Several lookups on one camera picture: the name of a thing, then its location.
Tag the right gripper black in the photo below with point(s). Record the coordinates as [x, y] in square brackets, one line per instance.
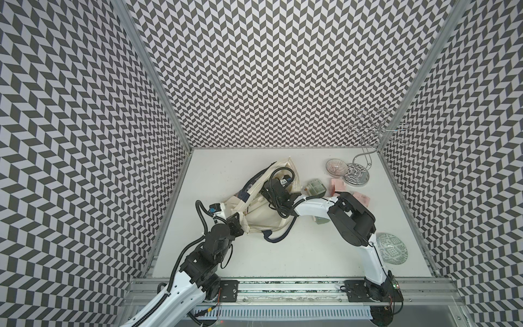
[265, 192]

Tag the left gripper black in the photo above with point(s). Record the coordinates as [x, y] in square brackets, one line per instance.
[233, 222]

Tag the cream canvas tote bag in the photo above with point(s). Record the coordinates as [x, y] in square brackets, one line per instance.
[253, 208]

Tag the pink pencil sharpener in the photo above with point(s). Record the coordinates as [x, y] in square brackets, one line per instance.
[363, 199]
[337, 186]

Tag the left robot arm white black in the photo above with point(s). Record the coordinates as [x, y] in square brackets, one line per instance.
[194, 287]

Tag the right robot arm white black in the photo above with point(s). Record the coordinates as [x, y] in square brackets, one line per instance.
[355, 224]

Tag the green patterned ceramic bowl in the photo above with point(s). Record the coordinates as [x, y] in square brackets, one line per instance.
[392, 248]

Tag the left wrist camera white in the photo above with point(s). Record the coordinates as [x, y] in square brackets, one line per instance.
[217, 209]

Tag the silver wire jewelry stand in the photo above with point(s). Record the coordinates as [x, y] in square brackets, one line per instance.
[379, 133]

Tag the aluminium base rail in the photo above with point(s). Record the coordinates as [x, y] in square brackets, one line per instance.
[302, 291]

